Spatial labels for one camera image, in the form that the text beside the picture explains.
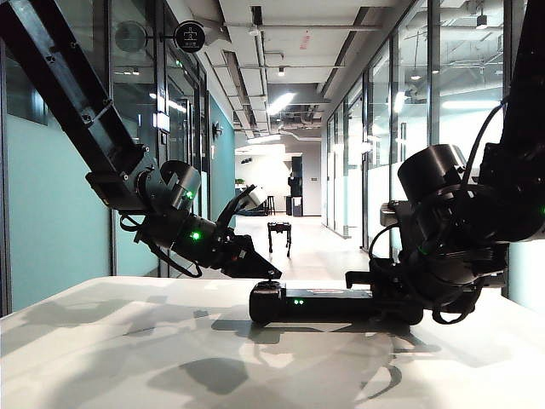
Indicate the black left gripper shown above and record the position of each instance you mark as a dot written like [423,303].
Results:
[191,240]

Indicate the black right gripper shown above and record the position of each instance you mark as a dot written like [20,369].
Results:
[434,281]

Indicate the black dual-joystick remote control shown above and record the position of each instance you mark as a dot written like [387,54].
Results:
[323,304]

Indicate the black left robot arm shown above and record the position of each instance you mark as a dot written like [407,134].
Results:
[64,72]

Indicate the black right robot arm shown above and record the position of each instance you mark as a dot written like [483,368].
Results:
[430,174]

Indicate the black quadruped robot dog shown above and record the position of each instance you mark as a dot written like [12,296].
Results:
[279,228]

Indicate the dark wooden bar stool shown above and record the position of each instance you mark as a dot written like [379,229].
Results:
[271,205]

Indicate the small green potted plant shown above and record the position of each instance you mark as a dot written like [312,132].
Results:
[240,183]

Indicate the tall black cabinet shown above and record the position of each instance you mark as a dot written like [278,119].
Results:
[296,187]

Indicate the long corridor ceiling light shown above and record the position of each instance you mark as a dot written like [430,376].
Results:
[264,138]
[280,103]

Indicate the long office ceiling light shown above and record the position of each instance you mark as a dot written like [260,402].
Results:
[468,105]

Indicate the round black hanging sign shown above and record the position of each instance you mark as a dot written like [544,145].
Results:
[190,36]

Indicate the black pendant spot light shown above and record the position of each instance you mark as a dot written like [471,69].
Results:
[481,20]

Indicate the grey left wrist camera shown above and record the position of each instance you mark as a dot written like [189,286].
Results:
[255,197]

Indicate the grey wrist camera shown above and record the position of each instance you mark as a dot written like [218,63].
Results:
[391,213]
[255,197]

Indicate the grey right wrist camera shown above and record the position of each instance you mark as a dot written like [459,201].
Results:
[391,213]

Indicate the black spiky wall ornament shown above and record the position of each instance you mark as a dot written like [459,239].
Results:
[217,130]

